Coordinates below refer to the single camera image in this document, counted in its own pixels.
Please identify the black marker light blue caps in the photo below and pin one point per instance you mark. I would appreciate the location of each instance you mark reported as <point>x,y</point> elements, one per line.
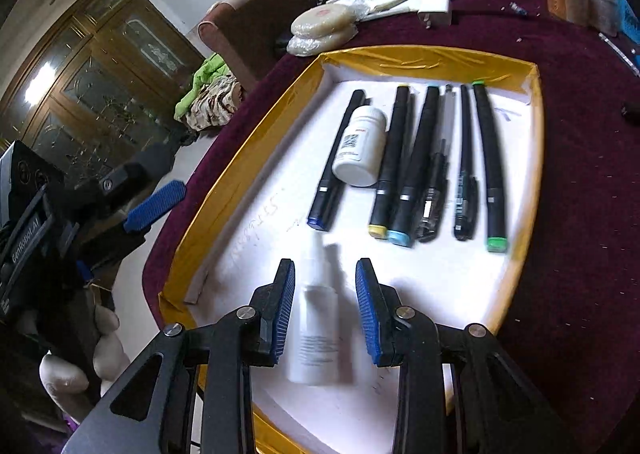
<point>417,163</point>

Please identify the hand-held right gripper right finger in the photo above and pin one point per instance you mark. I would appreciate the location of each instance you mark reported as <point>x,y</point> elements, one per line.
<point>372,314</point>

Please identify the green cloth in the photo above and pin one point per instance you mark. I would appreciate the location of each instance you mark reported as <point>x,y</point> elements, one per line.
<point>202,83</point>

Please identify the black marker green caps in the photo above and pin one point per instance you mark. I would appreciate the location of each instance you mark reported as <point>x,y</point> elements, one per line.
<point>490,163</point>

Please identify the white spray bottle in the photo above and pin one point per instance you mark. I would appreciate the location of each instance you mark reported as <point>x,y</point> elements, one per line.
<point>320,324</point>

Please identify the slim black pen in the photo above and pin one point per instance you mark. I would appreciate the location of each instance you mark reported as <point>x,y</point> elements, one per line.
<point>466,173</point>

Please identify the white bottle red label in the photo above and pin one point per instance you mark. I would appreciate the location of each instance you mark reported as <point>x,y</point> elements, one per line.
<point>361,146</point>

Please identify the black marker yellow caps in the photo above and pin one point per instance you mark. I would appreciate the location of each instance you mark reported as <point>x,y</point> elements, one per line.
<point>392,158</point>

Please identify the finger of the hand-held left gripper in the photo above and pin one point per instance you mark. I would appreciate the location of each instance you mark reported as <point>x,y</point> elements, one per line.
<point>135,168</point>
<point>155,206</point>

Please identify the white plastic tub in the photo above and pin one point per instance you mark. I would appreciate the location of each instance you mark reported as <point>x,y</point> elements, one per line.
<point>600,3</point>

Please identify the person's left hand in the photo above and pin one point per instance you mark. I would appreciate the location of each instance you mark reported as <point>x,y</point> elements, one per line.
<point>100,349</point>

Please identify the clear jar blue label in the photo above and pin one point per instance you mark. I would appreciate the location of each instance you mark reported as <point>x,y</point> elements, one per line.
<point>629,16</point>

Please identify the maroon armchair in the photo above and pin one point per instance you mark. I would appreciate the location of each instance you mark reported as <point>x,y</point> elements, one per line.
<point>260,23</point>

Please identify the yellow taped white tray box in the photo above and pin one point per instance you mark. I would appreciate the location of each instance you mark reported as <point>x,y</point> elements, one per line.
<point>260,214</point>

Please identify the black gel pen clear cap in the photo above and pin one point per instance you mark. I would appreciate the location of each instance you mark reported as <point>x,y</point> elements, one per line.
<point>437,173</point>

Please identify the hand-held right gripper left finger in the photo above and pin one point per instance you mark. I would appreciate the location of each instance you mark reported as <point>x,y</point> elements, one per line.
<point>282,314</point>

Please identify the brown patterned cloth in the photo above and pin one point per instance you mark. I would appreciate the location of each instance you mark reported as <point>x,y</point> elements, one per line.
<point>215,103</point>

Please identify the wooden glass door cabinet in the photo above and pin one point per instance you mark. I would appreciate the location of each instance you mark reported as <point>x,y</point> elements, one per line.
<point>100,73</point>

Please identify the glass jar orange label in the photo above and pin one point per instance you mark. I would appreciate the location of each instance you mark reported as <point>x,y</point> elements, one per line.
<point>565,1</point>

